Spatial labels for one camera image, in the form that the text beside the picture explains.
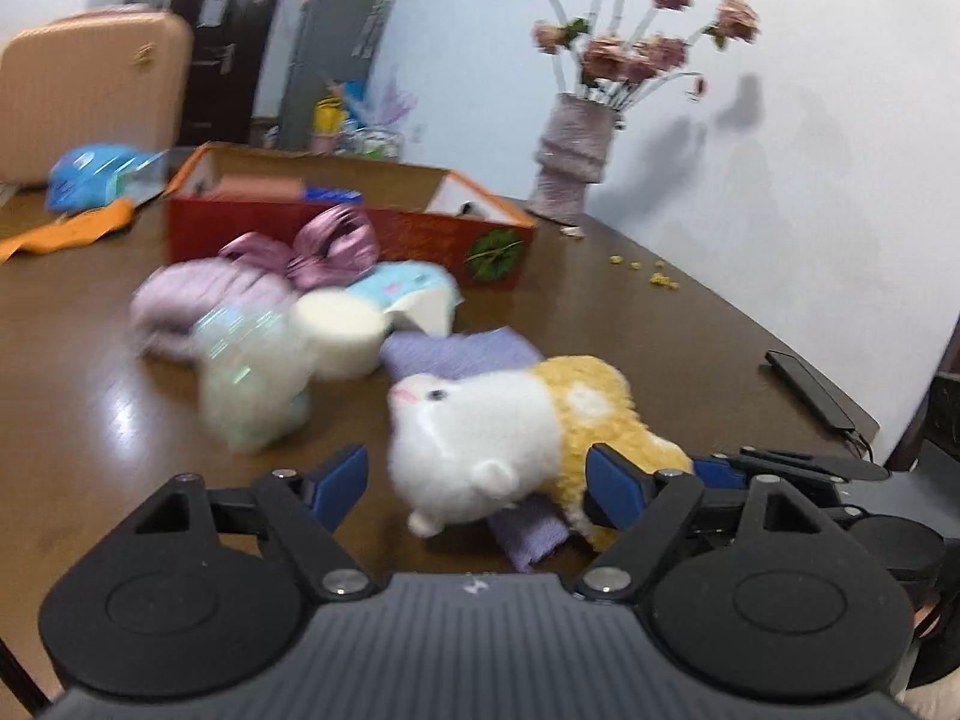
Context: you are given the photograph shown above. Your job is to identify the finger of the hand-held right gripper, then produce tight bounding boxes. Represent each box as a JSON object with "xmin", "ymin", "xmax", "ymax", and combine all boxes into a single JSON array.
[
  {"xmin": 691, "ymin": 456, "xmax": 871, "ymax": 526},
  {"xmin": 739, "ymin": 447, "xmax": 891, "ymax": 482}
]

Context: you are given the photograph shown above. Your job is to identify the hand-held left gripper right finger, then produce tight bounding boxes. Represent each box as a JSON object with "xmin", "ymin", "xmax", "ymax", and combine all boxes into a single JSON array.
[{"xmin": 576, "ymin": 444, "xmax": 826, "ymax": 605}]

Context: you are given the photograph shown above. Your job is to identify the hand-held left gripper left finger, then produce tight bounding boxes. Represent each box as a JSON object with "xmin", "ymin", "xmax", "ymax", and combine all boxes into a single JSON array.
[{"xmin": 133, "ymin": 444, "xmax": 376, "ymax": 602}]

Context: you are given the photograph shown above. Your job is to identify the white and yellow plush hamster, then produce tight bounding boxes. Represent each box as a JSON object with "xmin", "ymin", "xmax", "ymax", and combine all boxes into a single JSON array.
[{"xmin": 386, "ymin": 355, "xmax": 695, "ymax": 550}]

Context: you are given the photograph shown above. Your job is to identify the purple towel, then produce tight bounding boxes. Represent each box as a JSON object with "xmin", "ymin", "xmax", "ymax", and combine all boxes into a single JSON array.
[{"xmin": 379, "ymin": 326, "xmax": 571, "ymax": 573}]

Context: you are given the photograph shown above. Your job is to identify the light blue plush toy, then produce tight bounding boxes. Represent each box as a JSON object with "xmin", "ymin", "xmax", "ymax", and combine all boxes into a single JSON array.
[{"xmin": 346, "ymin": 259, "xmax": 464, "ymax": 337}]

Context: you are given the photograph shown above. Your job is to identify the shiny purple bow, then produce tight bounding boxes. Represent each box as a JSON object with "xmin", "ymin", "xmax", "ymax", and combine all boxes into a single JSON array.
[{"xmin": 217, "ymin": 204, "xmax": 381, "ymax": 292}]

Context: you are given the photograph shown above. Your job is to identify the lilac cloth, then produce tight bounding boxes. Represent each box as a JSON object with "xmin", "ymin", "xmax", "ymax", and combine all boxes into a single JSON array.
[{"xmin": 129, "ymin": 256, "xmax": 301, "ymax": 365}]

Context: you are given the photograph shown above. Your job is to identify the red cardboard box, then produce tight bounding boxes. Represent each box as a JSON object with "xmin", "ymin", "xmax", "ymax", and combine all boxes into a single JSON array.
[{"xmin": 165, "ymin": 141, "xmax": 539, "ymax": 293}]

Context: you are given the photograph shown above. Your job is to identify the black flat device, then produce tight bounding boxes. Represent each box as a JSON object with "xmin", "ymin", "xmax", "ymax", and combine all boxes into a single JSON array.
[{"xmin": 765, "ymin": 349, "xmax": 878, "ymax": 443}]

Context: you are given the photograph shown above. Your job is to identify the scattered yellow crumbs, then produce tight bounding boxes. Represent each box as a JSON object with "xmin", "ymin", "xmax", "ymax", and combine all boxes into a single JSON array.
[{"xmin": 611, "ymin": 255, "xmax": 680, "ymax": 290}]

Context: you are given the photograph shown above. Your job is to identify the pink small box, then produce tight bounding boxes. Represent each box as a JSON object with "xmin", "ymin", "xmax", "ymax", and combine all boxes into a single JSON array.
[{"xmin": 217, "ymin": 174, "xmax": 305, "ymax": 202}]

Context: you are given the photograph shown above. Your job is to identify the grey ribbed vase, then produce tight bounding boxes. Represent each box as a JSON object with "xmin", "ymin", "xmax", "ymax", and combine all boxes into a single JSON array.
[{"xmin": 525, "ymin": 92, "xmax": 623, "ymax": 226}]

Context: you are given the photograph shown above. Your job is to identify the shelf of colourful packets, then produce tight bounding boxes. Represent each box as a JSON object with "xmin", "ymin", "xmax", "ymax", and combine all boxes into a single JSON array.
[{"xmin": 311, "ymin": 82, "xmax": 417, "ymax": 162}]

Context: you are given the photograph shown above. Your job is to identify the orange cloth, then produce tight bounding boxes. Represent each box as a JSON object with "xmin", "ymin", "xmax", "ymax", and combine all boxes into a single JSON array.
[{"xmin": 0, "ymin": 199, "xmax": 140, "ymax": 265}]

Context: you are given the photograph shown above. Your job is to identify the blue wet wipes pack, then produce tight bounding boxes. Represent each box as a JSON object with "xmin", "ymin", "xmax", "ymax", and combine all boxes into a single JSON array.
[{"xmin": 45, "ymin": 142, "xmax": 162, "ymax": 212}]

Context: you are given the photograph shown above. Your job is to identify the pink artificial flower bouquet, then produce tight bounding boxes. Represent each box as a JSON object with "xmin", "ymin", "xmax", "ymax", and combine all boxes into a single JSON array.
[{"xmin": 506, "ymin": 0, "xmax": 762, "ymax": 110}]

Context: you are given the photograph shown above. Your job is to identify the grey refrigerator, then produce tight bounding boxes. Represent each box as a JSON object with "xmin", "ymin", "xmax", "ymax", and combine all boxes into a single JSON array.
[{"xmin": 279, "ymin": 0, "xmax": 406, "ymax": 151}]

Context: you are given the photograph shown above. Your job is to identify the beige suitcase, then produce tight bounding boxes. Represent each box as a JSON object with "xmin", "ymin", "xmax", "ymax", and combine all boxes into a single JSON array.
[{"xmin": 0, "ymin": 6, "xmax": 194, "ymax": 188}]

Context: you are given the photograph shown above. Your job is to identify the dark brown door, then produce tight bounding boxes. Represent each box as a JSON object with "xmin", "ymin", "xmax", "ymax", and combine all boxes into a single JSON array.
[{"xmin": 171, "ymin": 0, "xmax": 290, "ymax": 147}]

